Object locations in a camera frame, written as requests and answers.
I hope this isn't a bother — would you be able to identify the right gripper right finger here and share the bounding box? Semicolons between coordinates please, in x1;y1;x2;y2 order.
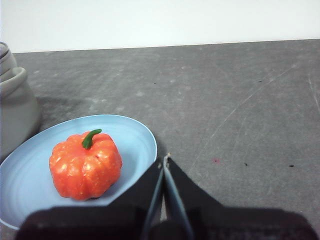
163;156;320;240

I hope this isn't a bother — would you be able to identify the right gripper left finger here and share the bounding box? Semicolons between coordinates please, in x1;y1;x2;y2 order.
14;162;165;240

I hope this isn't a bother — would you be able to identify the orange toy pumpkin green stem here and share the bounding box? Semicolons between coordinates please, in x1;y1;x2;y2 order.
48;128;124;202

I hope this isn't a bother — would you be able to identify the blue round plate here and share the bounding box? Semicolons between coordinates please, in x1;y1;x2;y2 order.
0;114;159;231

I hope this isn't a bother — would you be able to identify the pale green electric steamer pot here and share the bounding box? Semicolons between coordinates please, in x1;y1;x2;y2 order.
0;41;41;164

